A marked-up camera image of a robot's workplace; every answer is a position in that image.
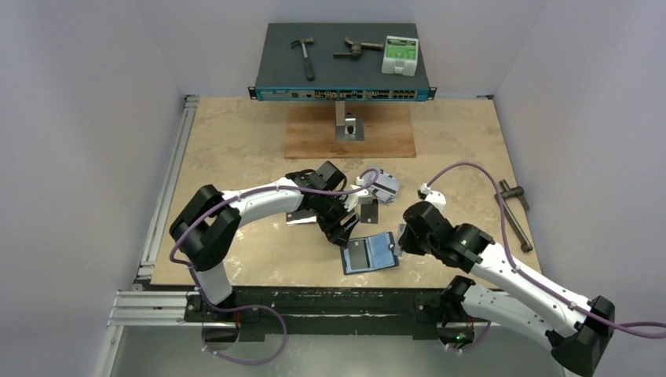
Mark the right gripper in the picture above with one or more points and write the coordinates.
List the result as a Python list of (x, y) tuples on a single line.
[(408, 239)]

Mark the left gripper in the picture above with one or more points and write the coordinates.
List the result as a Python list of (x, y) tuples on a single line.
[(335, 232)]

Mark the navy blue card holder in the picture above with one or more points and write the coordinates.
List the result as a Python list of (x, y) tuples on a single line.
[(380, 248)]

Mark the black credit card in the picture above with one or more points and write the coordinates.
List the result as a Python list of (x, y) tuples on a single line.
[(357, 255), (369, 212)]

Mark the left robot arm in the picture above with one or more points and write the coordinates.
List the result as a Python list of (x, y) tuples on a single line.
[(207, 225)]

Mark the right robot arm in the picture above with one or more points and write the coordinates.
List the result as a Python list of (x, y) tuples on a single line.
[(508, 292)]

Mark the loose black credit card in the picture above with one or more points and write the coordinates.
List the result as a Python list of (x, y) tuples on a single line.
[(369, 212)]

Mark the fallen black card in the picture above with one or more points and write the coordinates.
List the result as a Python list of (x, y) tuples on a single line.
[(300, 217)]

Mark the plywood board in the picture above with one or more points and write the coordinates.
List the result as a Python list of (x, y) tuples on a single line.
[(365, 131)]

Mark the rusty metal clamp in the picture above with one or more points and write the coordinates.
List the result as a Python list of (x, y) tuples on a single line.
[(356, 48)]

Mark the white green box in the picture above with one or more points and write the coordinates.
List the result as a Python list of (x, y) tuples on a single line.
[(400, 56)]

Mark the hammer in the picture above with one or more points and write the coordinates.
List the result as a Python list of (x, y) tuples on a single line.
[(308, 64)]

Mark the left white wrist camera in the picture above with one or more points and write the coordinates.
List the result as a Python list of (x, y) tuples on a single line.
[(358, 197)]

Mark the metal bracket stand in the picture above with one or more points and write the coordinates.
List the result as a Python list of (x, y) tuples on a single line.
[(348, 127)]

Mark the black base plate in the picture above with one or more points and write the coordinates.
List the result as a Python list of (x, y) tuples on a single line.
[(420, 313)]

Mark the metal crank handle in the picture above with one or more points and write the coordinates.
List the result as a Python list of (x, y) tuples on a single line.
[(516, 192)]

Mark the network switch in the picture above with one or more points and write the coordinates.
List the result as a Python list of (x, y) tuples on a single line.
[(281, 75)]

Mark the aluminium frame rail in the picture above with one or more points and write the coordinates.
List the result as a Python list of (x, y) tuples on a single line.
[(253, 134)]

